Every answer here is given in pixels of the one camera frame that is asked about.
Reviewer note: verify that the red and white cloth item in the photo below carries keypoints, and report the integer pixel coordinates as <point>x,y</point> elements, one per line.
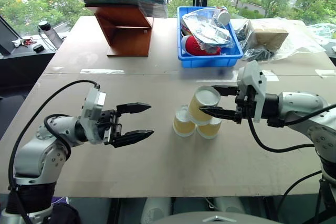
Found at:
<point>193,45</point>

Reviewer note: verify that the clear bag with black items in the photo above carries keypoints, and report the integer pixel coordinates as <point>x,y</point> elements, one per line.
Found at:
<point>256,51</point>

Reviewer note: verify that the clear water bottle black lid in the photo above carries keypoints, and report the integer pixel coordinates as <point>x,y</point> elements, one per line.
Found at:
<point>50,33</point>

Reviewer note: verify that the white bottle with red band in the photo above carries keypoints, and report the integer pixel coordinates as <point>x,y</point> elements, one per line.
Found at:
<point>223,16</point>

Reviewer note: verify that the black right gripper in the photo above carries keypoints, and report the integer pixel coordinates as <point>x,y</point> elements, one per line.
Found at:
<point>245,108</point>

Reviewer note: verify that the brown paper parcel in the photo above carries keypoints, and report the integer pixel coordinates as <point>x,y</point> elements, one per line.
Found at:
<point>270,35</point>

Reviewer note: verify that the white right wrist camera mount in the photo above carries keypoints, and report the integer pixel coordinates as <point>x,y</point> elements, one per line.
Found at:
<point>256,79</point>

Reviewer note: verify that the white rounded robot leg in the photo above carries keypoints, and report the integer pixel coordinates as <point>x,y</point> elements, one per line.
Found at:
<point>228,205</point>
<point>155,209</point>

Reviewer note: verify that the yellow paper cup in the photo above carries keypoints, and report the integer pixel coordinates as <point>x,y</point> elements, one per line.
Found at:
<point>203,100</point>
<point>182,124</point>
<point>208,130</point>

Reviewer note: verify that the brown wooden shelf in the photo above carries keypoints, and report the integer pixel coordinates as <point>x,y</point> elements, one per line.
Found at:
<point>128,35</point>

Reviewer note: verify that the clear plastic bag with contents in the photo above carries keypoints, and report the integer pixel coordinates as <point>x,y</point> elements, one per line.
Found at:
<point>210,28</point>

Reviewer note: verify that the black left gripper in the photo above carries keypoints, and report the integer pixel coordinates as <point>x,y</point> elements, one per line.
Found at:
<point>109,124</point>

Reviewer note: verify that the grey robot torso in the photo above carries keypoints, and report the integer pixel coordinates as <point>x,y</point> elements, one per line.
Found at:
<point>215,219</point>

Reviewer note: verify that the bunch of keys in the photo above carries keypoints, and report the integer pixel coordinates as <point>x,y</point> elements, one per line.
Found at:
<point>23,41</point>

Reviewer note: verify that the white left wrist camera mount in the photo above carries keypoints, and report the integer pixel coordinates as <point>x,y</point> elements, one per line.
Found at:
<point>92,111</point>

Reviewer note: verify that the clear tape strip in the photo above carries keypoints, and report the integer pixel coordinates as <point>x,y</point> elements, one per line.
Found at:
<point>325,73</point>
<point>102,71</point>

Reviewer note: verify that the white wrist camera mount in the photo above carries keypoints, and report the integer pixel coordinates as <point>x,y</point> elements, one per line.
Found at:
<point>256,79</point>
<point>92,111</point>

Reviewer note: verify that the small black round object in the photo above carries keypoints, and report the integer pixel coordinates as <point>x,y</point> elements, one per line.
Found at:
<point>38,47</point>

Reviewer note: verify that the blue plastic bin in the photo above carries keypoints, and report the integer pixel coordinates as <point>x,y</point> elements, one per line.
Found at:
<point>210,60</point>

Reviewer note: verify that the dark rounded shape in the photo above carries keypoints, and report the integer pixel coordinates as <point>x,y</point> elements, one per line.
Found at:
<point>64,213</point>

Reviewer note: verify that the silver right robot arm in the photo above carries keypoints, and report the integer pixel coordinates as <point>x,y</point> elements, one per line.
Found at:
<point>304,106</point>

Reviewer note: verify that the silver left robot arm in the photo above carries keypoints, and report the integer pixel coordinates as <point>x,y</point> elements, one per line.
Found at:
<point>39,153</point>

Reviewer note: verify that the black side desk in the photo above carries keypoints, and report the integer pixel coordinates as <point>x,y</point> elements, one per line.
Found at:
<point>21,69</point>

